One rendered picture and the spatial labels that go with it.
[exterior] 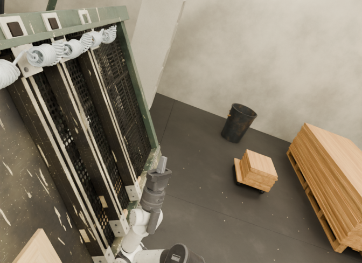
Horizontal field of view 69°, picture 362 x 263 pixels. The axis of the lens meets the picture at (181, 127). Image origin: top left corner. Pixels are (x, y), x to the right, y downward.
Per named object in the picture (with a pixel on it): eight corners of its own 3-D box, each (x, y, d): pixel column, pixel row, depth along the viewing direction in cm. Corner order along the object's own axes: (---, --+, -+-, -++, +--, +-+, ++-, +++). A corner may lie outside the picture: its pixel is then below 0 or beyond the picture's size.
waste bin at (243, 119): (243, 148, 515) (259, 120, 486) (218, 138, 511) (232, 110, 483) (241, 135, 564) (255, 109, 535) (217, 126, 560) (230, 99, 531)
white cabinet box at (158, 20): (145, 117, 481) (183, 0, 390) (114, 106, 477) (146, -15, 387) (151, 105, 535) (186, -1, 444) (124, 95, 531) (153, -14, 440)
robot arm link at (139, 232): (159, 204, 111) (147, 223, 117) (140, 205, 106) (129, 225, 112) (165, 217, 106) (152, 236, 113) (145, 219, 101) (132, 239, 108)
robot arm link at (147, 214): (157, 192, 111) (150, 216, 113) (133, 193, 105) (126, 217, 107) (169, 207, 102) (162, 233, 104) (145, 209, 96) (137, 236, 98)
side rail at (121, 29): (145, 149, 244) (157, 147, 242) (106, 24, 200) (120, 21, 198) (147, 145, 252) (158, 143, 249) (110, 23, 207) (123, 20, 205)
